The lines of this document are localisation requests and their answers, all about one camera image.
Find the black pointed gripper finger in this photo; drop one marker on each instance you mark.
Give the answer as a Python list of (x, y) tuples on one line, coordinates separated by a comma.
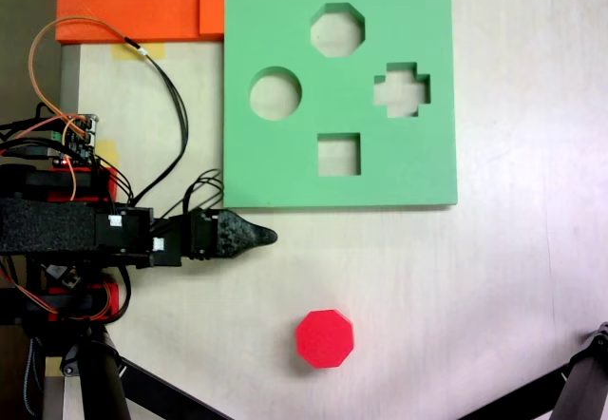
[(242, 234)]

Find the red octagonal pillar block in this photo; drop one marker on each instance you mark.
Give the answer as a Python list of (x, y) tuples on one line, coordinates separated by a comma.
[(325, 339)]

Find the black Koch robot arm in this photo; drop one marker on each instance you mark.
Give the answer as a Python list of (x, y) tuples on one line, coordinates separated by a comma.
[(47, 230)]

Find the large orange foam block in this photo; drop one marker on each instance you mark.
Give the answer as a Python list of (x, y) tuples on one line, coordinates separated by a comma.
[(128, 2)]

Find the green shape sorter board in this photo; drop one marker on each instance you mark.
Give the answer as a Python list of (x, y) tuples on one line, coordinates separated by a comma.
[(285, 173)]

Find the red printed base clamp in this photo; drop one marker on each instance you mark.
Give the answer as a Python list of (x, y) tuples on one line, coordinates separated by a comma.
[(113, 299), (113, 183)]

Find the small yellow masking tape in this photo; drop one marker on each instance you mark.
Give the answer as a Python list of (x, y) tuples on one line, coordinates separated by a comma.
[(53, 368), (108, 146)]

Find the black base circuit board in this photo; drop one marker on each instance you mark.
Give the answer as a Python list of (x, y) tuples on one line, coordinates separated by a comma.
[(62, 275)]

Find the slanted black tripod leg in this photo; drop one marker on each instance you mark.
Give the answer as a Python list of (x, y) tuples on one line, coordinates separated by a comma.
[(518, 394), (161, 391)]

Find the thick black tripod leg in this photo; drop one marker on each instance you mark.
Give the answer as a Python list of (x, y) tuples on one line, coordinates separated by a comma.
[(586, 382), (102, 382)]

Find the wide yellow masking tape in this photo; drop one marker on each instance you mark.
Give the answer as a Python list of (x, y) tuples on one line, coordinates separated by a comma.
[(157, 51)]

